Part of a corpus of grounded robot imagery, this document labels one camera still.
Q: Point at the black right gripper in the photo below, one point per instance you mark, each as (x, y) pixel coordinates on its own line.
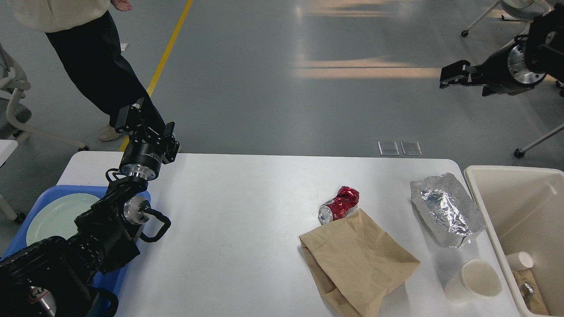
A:
(504, 72)

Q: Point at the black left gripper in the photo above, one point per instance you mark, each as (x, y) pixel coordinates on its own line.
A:
(144, 154)

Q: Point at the aluminium foil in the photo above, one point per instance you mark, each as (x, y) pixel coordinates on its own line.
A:
(447, 209)

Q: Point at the light green plate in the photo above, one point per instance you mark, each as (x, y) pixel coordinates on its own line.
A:
(57, 218)

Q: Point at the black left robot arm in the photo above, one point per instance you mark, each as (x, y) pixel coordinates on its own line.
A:
(117, 181)

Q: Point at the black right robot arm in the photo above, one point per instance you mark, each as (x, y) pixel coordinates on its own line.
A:
(545, 44)

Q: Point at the chair leg with caster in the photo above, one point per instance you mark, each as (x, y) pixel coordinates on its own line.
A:
(520, 152)

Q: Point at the clear floor plate right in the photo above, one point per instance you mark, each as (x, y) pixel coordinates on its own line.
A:
(411, 148)

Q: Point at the clear floor plate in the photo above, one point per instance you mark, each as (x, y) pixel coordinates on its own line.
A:
(411, 148)
(388, 148)

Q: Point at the person in cream sweater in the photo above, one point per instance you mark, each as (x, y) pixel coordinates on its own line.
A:
(86, 40)

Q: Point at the clear floor plate left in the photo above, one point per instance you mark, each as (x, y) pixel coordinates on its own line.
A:
(388, 148)

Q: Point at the white plastic bin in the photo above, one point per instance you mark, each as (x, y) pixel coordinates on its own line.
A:
(524, 211)

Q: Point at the white office chair left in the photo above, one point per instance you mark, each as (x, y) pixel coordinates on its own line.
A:
(14, 116)

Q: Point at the blue plastic tray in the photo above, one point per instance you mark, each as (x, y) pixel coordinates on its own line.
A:
(66, 193)

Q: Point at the crushed red soda can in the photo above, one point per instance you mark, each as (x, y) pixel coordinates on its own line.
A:
(337, 207)

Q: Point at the white paper cup in bin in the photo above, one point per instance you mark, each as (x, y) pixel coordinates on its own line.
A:
(519, 261)

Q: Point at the white paper cup on table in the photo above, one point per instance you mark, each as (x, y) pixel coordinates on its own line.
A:
(475, 280)

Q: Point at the clear plastic wrapper in bin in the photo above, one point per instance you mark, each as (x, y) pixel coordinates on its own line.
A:
(526, 291)

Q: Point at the brown paper bag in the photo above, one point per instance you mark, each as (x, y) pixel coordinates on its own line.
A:
(355, 264)

